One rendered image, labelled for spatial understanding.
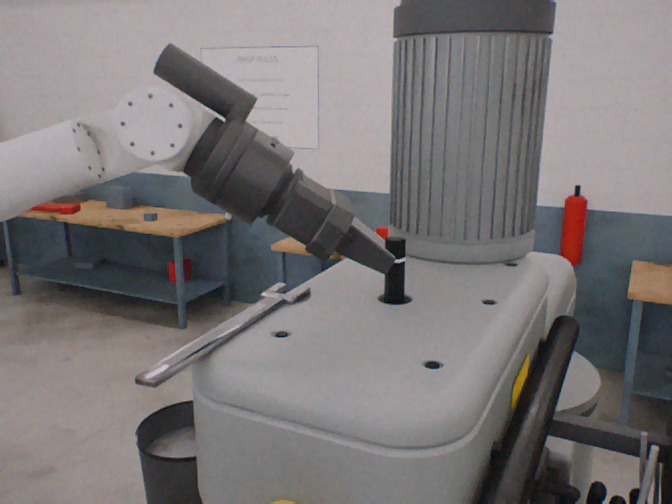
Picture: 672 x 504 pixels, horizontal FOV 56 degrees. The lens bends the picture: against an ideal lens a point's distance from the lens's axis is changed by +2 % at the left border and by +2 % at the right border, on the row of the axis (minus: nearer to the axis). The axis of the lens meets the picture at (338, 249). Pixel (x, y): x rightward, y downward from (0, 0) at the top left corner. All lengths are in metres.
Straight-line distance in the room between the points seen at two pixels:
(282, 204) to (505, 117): 0.31
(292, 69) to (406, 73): 4.73
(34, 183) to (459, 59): 0.48
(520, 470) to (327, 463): 0.16
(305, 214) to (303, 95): 4.90
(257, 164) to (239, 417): 0.23
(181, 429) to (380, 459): 2.74
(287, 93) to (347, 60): 0.63
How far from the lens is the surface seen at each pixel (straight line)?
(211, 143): 0.61
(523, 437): 0.61
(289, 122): 5.57
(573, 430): 1.01
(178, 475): 2.83
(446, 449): 0.49
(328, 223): 0.59
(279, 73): 5.61
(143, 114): 0.59
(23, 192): 0.66
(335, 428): 0.49
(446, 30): 0.78
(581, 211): 4.76
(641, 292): 4.18
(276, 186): 0.61
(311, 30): 5.46
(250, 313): 0.61
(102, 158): 0.69
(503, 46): 0.79
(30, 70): 7.61
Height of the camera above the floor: 2.12
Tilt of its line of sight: 15 degrees down
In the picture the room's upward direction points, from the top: straight up
